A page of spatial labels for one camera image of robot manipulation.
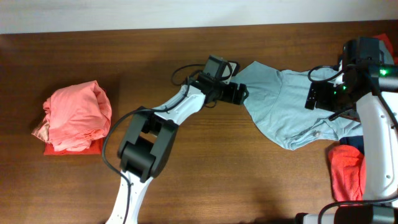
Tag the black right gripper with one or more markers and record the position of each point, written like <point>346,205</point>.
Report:
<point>321,101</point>

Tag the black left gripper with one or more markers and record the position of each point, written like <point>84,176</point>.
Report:
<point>240,95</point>

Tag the light grey-blue t-shirt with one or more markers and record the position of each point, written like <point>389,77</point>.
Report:
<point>276,104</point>

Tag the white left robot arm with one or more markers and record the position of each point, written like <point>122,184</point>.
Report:
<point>147,143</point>

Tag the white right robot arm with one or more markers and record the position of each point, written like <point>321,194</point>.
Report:
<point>363,90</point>

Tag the navy blue garment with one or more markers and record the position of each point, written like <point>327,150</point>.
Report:
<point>355,141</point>

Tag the orange-red crumpled garment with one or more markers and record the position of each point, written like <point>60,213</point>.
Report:
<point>348,173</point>

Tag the red printed t-shirt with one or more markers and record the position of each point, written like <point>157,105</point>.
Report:
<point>387,48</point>

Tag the folded pink shirt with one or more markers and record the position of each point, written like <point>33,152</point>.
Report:
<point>76,120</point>

